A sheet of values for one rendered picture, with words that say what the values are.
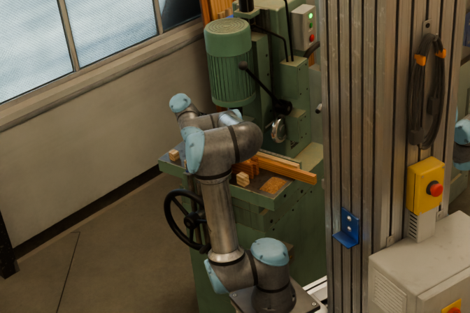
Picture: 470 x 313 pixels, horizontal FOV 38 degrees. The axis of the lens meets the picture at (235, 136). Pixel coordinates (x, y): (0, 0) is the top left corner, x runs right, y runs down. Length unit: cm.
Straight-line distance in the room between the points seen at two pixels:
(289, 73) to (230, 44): 32
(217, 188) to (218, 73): 69
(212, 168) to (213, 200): 11
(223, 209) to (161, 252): 185
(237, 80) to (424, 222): 103
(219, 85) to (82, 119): 149
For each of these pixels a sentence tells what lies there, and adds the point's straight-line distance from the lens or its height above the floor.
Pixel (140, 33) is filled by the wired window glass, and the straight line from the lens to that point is 419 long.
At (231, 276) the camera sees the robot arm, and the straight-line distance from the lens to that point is 218.
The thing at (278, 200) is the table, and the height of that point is 88.
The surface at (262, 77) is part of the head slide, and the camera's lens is 277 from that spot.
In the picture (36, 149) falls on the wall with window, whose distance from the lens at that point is 389.
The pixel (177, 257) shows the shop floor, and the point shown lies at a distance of 386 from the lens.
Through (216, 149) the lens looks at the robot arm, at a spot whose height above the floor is 142.
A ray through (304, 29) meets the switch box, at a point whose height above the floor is 141.
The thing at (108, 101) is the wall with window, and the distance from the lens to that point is 406.
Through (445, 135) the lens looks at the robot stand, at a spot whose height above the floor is 150.
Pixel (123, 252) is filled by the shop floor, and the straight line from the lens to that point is 397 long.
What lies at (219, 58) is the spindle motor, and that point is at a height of 141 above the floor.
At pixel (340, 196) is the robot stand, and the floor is 130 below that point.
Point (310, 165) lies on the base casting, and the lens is 303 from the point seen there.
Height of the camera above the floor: 247
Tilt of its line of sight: 31 degrees down
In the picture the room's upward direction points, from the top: 6 degrees counter-clockwise
